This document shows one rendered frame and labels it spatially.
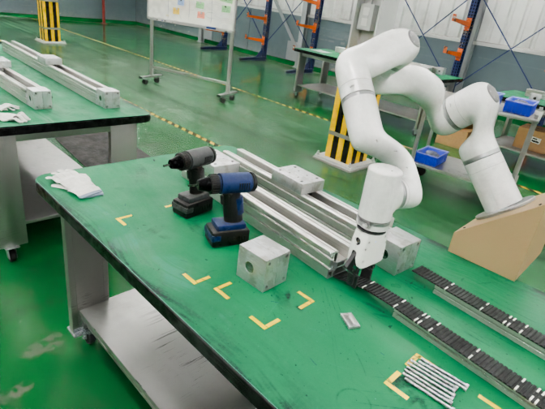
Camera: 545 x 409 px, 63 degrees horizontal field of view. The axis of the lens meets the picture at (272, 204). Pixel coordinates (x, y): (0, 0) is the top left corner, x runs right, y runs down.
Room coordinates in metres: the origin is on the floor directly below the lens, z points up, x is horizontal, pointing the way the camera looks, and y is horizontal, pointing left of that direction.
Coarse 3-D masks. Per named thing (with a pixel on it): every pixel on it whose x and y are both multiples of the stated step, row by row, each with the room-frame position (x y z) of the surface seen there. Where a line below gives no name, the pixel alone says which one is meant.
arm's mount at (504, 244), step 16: (528, 208) 1.22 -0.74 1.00; (544, 208) 1.16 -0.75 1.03; (480, 224) 1.26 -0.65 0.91; (496, 224) 1.23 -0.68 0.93; (512, 224) 1.20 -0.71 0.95; (528, 224) 1.18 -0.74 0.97; (544, 224) 1.24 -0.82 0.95; (464, 240) 1.28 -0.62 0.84; (480, 240) 1.25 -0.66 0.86; (496, 240) 1.22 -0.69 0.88; (512, 240) 1.19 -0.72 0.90; (528, 240) 1.17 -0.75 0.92; (544, 240) 1.35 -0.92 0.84; (464, 256) 1.26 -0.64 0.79; (480, 256) 1.24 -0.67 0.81; (496, 256) 1.21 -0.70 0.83; (512, 256) 1.18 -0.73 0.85; (528, 256) 1.21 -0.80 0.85; (496, 272) 1.20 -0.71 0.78; (512, 272) 1.17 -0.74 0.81
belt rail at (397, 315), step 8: (400, 312) 0.90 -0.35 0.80; (400, 320) 0.89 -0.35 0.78; (408, 320) 0.88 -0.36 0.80; (416, 328) 0.86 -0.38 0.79; (424, 336) 0.84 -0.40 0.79; (432, 336) 0.83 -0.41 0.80; (440, 344) 0.81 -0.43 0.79; (448, 352) 0.80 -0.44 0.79; (456, 352) 0.79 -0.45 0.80; (464, 360) 0.77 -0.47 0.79; (472, 368) 0.75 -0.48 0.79; (480, 368) 0.74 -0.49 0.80; (480, 376) 0.74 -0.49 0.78; (488, 376) 0.74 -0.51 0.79; (496, 384) 0.72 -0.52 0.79; (504, 392) 0.70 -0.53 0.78; (512, 392) 0.70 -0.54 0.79; (520, 400) 0.68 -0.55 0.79; (528, 408) 0.67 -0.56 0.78; (536, 408) 0.66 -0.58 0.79
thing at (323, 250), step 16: (256, 192) 1.39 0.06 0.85; (256, 208) 1.27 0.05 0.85; (272, 208) 1.32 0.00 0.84; (288, 208) 1.28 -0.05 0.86; (256, 224) 1.27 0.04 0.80; (272, 224) 1.21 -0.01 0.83; (288, 224) 1.17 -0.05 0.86; (304, 224) 1.22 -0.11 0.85; (320, 224) 1.20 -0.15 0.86; (288, 240) 1.17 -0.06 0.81; (304, 240) 1.13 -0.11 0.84; (320, 240) 1.09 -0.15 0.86; (336, 240) 1.12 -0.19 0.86; (304, 256) 1.10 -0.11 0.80; (320, 256) 1.06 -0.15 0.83; (336, 256) 1.05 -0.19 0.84; (320, 272) 1.05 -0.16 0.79; (336, 272) 1.07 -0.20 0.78
